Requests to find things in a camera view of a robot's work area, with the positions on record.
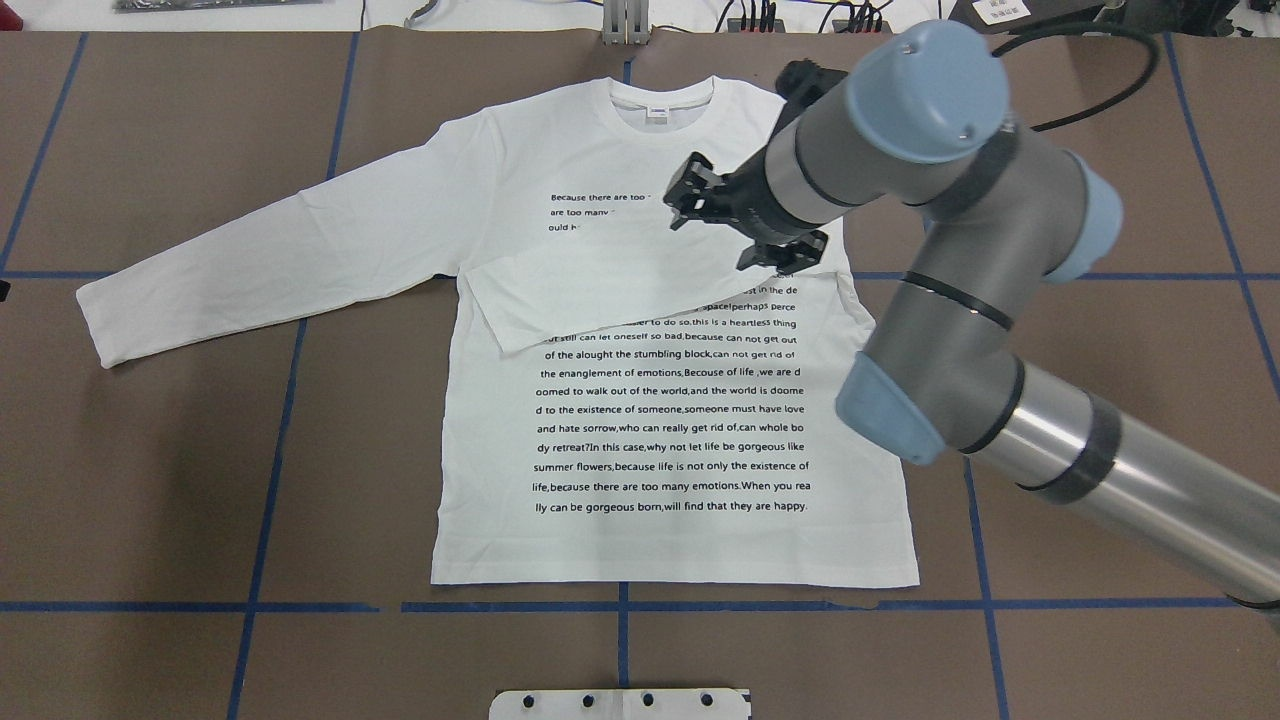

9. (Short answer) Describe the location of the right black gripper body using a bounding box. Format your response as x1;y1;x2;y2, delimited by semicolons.
708;165;823;247

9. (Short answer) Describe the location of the white long-sleeve printed shirt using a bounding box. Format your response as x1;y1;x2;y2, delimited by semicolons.
76;77;919;588

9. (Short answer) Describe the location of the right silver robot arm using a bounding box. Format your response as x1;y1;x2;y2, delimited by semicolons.
664;20;1279;615

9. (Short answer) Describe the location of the black box with label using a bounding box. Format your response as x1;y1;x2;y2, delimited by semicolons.
946;0;1105;35

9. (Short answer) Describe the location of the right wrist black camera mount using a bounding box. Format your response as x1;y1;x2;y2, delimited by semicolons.
774;59;849;114

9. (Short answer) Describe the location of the aluminium frame post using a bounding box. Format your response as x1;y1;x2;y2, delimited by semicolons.
602;0;652;45

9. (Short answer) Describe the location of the right black camera cable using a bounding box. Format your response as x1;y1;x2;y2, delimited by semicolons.
989;24;1161;133

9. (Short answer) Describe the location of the white camera post with base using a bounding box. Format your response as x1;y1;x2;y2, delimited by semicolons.
488;688;753;719

